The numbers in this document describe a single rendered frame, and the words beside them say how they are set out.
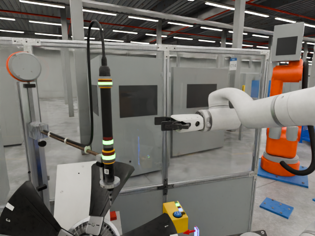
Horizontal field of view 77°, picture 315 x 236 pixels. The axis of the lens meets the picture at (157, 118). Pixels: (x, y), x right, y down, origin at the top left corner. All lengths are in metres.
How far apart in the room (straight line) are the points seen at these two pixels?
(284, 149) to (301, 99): 3.86
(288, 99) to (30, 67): 1.18
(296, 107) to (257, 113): 0.11
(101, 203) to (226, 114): 0.60
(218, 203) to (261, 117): 1.43
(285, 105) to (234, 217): 1.68
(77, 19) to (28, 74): 3.94
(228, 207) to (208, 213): 0.21
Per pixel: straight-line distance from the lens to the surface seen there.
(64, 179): 1.19
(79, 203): 1.15
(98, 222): 0.90
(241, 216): 2.20
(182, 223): 1.23
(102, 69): 0.66
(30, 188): 0.92
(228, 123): 0.79
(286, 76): 4.40
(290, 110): 0.58
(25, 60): 1.29
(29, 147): 1.34
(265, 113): 0.62
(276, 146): 4.40
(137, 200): 1.66
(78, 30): 5.10
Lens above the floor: 1.81
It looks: 11 degrees down
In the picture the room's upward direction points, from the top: straight up
